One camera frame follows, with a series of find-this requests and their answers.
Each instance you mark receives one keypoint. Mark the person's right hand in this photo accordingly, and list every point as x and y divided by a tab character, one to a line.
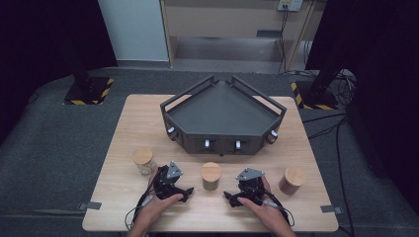
267	215

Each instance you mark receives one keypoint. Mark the dark curtain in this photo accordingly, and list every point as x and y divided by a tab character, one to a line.
39	39
382	82

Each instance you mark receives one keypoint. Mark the wooden shelf unit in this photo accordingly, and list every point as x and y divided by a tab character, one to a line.
230	19

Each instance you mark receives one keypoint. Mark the glass jar of pale beans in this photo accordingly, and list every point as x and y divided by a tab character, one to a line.
144	161

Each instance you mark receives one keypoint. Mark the white wall socket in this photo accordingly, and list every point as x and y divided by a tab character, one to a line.
290	4

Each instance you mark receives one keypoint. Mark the glass jar of red beans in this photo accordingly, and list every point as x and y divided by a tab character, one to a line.
292	180

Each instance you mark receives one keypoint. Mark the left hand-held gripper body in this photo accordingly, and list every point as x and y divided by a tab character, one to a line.
164	184

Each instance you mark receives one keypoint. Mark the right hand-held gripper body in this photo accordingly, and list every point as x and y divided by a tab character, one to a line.
252	189

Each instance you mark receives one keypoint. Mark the grey tape strip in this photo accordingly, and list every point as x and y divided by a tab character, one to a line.
331	209
90	205

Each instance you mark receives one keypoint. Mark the glass jar of green beans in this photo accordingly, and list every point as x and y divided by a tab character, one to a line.
210	176

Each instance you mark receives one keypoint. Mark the person's left hand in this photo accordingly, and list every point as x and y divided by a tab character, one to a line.
156	209

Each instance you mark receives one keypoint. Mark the black corner shelf rack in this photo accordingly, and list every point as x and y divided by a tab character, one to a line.
224	112

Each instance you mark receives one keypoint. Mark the white panel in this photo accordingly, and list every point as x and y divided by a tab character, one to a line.
133	29

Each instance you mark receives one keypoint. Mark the black stand with striped base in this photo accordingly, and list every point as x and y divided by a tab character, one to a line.
87	90
316	95

